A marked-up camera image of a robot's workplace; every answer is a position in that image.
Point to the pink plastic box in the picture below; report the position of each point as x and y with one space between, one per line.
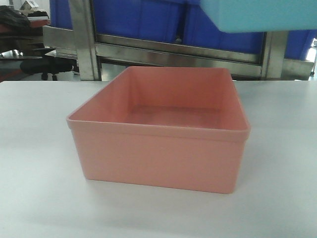
175 127

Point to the light blue plastic box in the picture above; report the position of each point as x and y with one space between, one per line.
239 16

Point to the steel flow rack shelf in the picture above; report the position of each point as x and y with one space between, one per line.
90 50

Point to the blue bin left stack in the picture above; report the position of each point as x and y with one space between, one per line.
60 14

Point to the blue storage bin right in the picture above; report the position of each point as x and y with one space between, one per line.
200 31

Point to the blue storage bin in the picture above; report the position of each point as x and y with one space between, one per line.
200 31
155 20

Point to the black office chair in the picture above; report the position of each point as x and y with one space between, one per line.
47 64

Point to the blue bin far right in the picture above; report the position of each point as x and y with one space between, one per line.
299 43

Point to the small wooden house model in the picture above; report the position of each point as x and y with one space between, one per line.
28 6

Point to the black bag on workbench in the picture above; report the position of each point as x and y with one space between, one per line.
12 18

